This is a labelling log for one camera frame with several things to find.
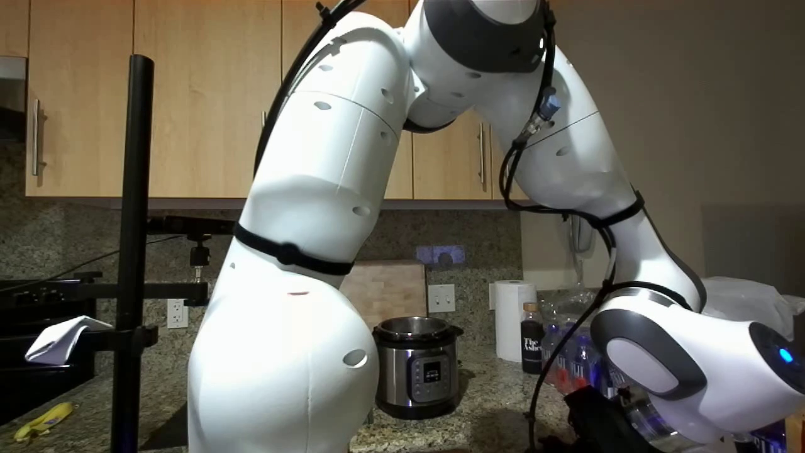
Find black cooker lid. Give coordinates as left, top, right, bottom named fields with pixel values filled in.
left=565, top=387, right=661, bottom=453

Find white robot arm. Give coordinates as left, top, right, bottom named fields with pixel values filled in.
left=189, top=0, right=803, bottom=453

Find silver pressure cooker base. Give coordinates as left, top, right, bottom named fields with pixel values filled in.
left=371, top=318, right=462, bottom=419

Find wooden cutting board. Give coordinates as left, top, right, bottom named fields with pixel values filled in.
left=342, top=261, right=428, bottom=328

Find white paper towel roll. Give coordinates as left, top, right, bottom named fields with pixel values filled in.
left=488, top=279, right=535, bottom=362

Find dark sauce bottle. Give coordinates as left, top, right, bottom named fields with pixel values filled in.
left=520, top=302, right=542, bottom=375

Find wooden upper cabinets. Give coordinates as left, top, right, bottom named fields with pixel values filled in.
left=0, top=0, right=531, bottom=203

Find black vertical stand pole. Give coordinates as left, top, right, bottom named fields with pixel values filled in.
left=110, top=53, right=153, bottom=453

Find white plastic bag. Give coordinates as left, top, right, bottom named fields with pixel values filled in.
left=702, top=276, right=803, bottom=340

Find white crumpled paper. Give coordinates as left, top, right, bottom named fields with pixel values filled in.
left=25, top=315, right=109, bottom=367

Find black stove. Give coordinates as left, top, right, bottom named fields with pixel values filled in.
left=0, top=270, right=105, bottom=425

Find yellow banana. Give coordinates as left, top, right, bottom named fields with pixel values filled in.
left=12, top=403, right=72, bottom=442

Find purple wall outlet cover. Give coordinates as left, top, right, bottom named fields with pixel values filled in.
left=414, top=243, right=466, bottom=266

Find white wall outlet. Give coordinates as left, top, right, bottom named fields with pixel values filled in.
left=428, top=285, right=454, bottom=313

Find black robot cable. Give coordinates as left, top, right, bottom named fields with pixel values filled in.
left=498, top=0, right=624, bottom=453

